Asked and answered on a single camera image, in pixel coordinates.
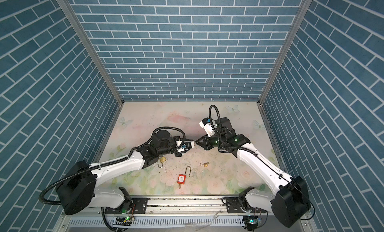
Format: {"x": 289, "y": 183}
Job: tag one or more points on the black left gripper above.
{"x": 178, "y": 155}

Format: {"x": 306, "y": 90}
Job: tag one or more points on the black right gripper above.
{"x": 206, "y": 145}

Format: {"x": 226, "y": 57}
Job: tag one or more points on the red safety padlock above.
{"x": 182, "y": 177}

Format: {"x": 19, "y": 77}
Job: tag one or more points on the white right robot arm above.
{"x": 289, "y": 199}

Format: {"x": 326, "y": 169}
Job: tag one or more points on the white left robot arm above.
{"x": 80, "y": 188}

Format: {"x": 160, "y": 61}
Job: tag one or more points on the brass padlock with key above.
{"x": 161, "y": 161}

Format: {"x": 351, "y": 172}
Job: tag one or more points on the small brass padlock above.
{"x": 205, "y": 164}

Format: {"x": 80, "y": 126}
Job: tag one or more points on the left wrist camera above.
{"x": 179, "y": 146}

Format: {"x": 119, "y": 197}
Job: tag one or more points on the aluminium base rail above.
{"x": 160, "y": 212}

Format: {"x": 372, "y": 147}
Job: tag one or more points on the aluminium right corner post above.
{"x": 285, "y": 48}

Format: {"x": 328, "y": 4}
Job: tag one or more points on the aluminium corner post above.
{"x": 285, "y": 48}
{"x": 80, "y": 32}

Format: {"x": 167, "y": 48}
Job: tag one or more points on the aluminium left corner post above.
{"x": 80, "y": 32}

